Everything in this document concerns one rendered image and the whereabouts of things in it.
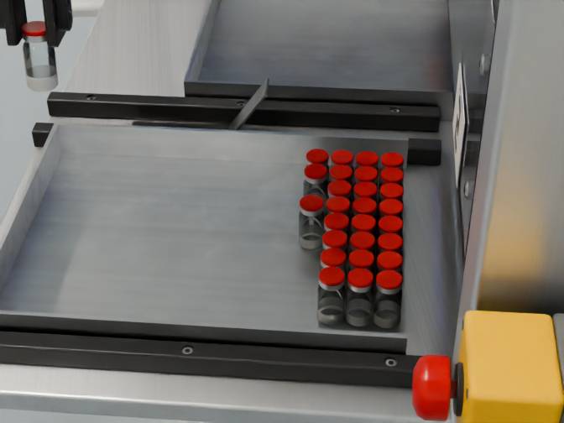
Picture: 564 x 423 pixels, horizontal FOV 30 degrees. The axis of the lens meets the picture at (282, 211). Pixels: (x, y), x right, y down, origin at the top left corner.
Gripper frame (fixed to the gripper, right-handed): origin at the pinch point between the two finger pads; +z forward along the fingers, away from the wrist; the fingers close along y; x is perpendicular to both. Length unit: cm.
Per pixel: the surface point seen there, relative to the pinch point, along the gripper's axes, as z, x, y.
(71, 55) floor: 97, -194, 47
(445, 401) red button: 15.2, 20.7, -27.7
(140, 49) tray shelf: 22.2, -41.6, 0.3
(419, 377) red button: 14.5, 19.5, -26.2
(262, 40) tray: 21, -43, -13
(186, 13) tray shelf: 21, -50, -4
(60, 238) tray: 25.3, -8.6, 2.6
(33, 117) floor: 100, -164, 50
